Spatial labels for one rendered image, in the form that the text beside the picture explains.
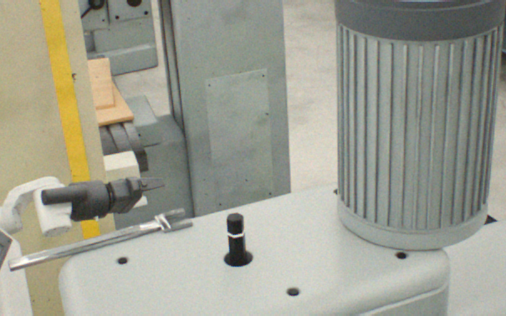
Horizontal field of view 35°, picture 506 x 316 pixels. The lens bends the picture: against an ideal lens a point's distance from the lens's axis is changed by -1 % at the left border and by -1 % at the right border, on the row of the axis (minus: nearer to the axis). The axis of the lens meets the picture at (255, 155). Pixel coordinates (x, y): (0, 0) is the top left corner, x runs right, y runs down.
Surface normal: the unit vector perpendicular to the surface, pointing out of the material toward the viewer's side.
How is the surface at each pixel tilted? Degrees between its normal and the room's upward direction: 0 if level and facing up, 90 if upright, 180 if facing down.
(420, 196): 90
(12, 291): 59
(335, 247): 0
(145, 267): 0
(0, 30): 90
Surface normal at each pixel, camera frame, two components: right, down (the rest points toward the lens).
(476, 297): -0.06, -0.88
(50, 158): 0.36, 0.43
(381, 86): -0.61, 0.41
